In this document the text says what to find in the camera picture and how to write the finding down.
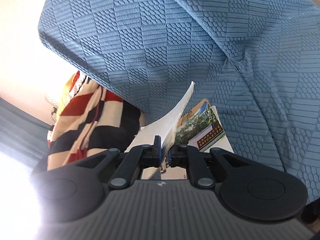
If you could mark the blue textured sofa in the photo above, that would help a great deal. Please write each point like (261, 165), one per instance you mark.
(162, 42)

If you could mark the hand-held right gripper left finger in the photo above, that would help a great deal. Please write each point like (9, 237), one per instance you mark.
(157, 152)

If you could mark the white postcard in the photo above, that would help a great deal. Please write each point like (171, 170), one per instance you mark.
(172, 115)
(226, 143)

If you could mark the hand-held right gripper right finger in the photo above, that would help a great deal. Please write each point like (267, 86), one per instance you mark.
(175, 156)

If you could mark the photo postcard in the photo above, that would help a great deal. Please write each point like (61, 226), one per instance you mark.
(197, 125)

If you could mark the striped blanket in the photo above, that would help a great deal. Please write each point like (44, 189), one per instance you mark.
(82, 120)

